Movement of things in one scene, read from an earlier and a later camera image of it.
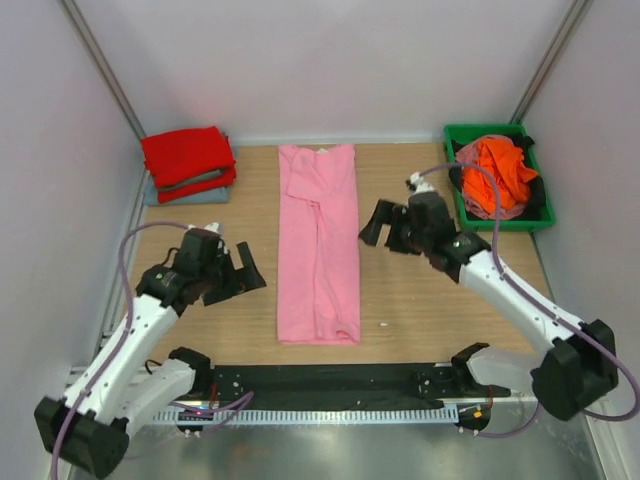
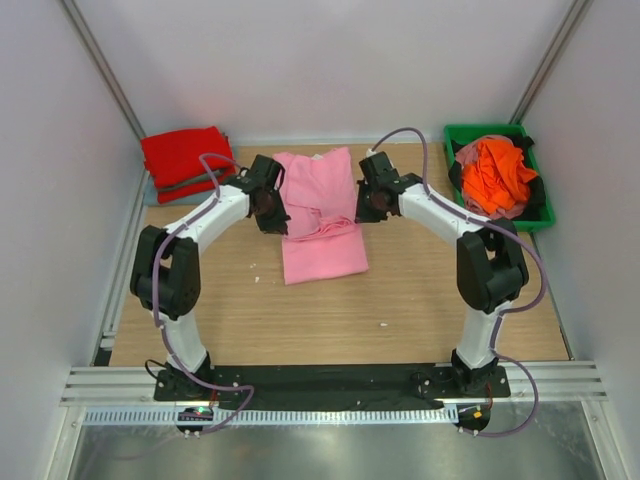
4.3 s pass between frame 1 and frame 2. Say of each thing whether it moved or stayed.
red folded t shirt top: stayed
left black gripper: moved
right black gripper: moved
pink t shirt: moved
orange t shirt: stayed
